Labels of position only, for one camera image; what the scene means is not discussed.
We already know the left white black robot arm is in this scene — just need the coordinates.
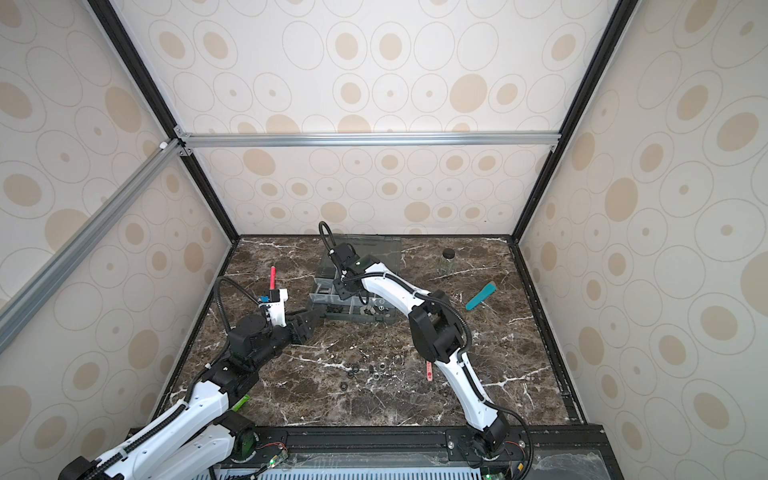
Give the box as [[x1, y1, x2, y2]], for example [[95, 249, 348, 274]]
[[59, 302, 327, 479]]

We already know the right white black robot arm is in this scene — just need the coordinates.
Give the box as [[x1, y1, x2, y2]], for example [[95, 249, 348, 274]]
[[322, 236, 534, 462]]

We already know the cluster of silver hex nuts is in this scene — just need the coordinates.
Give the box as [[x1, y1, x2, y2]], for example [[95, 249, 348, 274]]
[[346, 363, 388, 381]]

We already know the grey compartment organizer box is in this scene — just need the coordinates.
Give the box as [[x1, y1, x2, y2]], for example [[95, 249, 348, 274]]
[[308, 235, 402, 325]]

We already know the green plastic packet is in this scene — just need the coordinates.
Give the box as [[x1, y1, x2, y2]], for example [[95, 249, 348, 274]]
[[231, 395, 250, 412]]

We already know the small black-lidded glass jar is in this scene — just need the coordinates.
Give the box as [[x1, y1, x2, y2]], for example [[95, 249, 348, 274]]
[[438, 248, 456, 276]]

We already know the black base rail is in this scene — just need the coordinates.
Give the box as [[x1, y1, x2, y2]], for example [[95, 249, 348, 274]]
[[113, 424, 625, 480]]

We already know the horizontal aluminium frame bar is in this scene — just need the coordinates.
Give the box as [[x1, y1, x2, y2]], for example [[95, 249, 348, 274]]
[[181, 131, 560, 148]]

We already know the left diagonal aluminium frame bar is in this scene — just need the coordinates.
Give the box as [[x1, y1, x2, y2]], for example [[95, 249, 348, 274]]
[[1, 139, 182, 350]]

